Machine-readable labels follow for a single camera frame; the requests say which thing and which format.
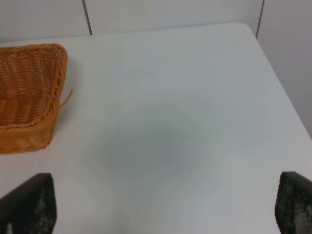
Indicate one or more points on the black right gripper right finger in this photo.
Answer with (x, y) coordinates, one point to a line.
(293, 206)

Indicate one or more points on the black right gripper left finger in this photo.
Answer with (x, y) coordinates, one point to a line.
(30, 208)

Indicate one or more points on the orange woven wicker basket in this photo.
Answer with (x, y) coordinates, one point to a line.
(32, 79)

